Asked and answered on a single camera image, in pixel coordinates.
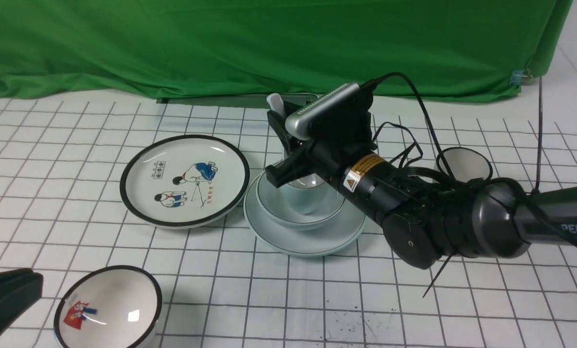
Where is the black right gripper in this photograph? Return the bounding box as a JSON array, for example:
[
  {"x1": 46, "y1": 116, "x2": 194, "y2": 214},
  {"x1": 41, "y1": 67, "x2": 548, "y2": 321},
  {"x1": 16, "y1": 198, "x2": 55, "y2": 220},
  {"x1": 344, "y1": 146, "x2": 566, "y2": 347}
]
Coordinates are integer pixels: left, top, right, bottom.
[{"x1": 265, "y1": 97, "x2": 373, "y2": 189}]

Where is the pale blue cup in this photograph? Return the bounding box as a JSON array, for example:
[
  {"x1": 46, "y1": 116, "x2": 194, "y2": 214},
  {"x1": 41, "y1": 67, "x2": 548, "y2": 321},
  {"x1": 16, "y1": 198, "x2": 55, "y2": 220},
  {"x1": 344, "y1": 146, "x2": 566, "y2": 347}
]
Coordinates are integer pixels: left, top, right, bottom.
[{"x1": 279, "y1": 174, "x2": 331, "y2": 215}]

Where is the pale blue bowl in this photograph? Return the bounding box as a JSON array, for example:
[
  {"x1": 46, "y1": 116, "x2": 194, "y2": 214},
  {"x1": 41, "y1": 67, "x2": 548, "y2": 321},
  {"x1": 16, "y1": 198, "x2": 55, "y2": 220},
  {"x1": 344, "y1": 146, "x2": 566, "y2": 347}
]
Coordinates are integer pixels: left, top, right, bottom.
[{"x1": 254, "y1": 173, "x2": 344, "y2": 231}]

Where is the plain white ceramic spoon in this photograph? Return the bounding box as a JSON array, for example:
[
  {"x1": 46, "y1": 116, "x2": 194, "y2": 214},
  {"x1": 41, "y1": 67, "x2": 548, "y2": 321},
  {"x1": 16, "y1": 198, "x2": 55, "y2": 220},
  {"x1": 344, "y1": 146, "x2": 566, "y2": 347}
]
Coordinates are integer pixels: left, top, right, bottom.
[{"x1": 266, "y1": 93, "x2": 287, "y2": 118}]

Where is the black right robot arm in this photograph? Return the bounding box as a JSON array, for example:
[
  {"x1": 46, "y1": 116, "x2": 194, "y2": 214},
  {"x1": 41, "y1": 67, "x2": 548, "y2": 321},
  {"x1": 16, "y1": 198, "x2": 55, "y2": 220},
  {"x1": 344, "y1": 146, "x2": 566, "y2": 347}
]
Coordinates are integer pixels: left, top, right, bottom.
[{"x1": 265, "y1": 103, "x2": 577, "y2": 269}]

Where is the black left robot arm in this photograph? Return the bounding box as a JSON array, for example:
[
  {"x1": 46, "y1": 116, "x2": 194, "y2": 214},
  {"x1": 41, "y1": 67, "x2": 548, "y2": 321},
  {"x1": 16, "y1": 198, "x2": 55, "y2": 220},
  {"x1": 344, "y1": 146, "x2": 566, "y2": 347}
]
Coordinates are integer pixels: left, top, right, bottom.
[{"x1": 0, "y1": 267, "x2": 44, "y2": 336}]

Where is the grey metal bar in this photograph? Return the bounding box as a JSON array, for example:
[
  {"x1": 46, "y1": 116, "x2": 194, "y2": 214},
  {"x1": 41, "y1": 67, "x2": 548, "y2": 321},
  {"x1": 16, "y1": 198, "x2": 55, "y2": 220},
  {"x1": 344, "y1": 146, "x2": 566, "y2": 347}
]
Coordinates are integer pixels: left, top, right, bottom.
[{"x1": 156, "y1": 93, "x2": 318, "y2": 109}]

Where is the black-rimmed cartoon plate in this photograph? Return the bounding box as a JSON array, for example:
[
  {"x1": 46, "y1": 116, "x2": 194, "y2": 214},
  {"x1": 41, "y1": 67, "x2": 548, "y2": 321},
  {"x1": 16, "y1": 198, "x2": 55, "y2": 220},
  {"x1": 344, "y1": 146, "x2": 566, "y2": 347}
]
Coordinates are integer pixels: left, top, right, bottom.
[{"x1": 119, "y1": 135, "x2": 251, "y2": 230}]

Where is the pale blue plate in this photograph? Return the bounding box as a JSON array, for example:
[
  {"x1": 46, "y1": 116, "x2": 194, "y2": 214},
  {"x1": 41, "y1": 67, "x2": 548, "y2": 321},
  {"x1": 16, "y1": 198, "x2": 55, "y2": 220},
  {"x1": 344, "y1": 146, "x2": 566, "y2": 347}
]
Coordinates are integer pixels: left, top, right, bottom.
[{"x1": 243, "y1": 174, "x2": 366, "y2": 258}]

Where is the black-rimmed cartoon cup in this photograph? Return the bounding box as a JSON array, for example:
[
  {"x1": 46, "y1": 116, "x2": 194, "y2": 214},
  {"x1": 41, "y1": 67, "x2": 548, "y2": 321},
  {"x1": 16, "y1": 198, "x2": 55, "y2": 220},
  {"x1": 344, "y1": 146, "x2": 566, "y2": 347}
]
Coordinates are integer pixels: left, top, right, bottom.
[{"x1": 434, "y1": 147, "x2": 493, "y2": 182}]

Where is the green backdrop cloth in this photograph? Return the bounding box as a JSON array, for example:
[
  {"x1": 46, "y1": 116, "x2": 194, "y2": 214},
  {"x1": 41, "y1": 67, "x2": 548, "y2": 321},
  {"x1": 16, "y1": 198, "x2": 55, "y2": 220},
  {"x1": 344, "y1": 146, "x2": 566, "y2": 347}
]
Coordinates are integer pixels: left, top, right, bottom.
[{"x1": 0, "y1": 0, "x2": 573, "y2": 103}]

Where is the white grid tablecloth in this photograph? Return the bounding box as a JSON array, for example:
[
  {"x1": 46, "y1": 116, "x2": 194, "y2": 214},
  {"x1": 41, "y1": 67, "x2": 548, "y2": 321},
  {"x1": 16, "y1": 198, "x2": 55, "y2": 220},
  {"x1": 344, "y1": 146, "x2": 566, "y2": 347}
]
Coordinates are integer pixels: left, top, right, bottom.
[{"x1": 0, "y1": 95, "x2": 577, "y2": 348}]

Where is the blue binder clip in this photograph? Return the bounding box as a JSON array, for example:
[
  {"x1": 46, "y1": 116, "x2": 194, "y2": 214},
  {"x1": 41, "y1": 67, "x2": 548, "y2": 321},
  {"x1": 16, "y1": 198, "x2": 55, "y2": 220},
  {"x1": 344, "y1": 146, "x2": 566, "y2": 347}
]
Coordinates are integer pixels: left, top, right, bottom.
[{"x1": 508, "y1": 69, "x2": 533, "y2": 86}]

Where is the black-rimmed cartoon bowl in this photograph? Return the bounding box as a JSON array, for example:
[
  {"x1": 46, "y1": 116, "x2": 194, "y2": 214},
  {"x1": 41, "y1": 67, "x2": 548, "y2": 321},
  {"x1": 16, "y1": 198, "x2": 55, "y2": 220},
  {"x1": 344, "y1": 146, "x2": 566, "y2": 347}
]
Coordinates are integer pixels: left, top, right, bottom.
[{"x1": 53, "y1": 265, "x2": 163, "y2": 348}]

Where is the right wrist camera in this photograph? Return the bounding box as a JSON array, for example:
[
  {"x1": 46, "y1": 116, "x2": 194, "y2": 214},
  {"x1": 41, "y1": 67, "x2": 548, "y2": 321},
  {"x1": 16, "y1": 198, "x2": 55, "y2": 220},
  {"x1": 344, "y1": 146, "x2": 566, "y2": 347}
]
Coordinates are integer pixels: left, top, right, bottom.
[{"x1": 284, "y1": 82, "x2": 360, "y2": 141}]

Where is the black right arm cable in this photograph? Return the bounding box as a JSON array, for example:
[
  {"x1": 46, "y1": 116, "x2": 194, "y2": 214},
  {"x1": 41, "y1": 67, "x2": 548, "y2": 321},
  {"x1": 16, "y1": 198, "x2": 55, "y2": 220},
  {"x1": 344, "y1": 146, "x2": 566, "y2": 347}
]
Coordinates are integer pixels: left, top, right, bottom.
[{"x1": 361, "y1": 72, "x2": 577, "y2": 298}]

